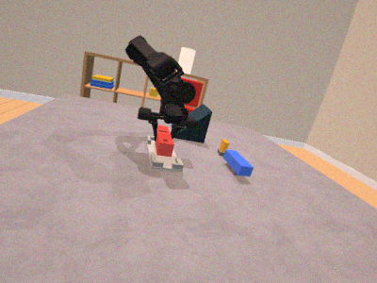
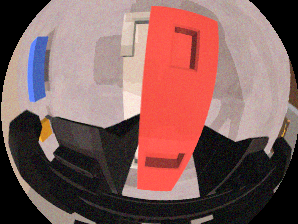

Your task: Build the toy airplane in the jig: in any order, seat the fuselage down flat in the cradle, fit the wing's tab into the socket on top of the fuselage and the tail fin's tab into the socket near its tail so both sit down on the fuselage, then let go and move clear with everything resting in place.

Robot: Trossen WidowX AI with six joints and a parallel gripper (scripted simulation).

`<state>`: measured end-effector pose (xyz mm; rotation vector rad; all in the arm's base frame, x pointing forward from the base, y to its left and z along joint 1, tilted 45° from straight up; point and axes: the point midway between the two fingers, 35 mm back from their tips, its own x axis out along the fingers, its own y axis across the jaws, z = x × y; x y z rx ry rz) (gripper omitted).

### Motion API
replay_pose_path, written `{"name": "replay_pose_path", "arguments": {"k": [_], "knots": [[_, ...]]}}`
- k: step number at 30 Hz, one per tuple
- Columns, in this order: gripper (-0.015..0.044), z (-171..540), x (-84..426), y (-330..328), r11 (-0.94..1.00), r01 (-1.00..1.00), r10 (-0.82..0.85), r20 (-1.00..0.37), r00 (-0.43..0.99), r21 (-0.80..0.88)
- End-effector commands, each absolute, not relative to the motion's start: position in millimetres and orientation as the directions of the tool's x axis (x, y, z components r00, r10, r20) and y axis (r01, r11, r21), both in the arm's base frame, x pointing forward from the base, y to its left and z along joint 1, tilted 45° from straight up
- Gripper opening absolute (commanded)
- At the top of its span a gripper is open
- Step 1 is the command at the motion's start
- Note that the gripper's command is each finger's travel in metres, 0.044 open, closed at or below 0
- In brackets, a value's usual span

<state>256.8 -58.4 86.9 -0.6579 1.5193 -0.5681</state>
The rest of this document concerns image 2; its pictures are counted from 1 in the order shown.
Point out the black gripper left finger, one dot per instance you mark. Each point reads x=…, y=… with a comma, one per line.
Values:
x=114, y=147

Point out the orange block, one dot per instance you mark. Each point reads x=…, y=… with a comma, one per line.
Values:
x=46, y=131

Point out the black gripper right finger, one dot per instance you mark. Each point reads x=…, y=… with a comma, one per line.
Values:
x=216, y=157

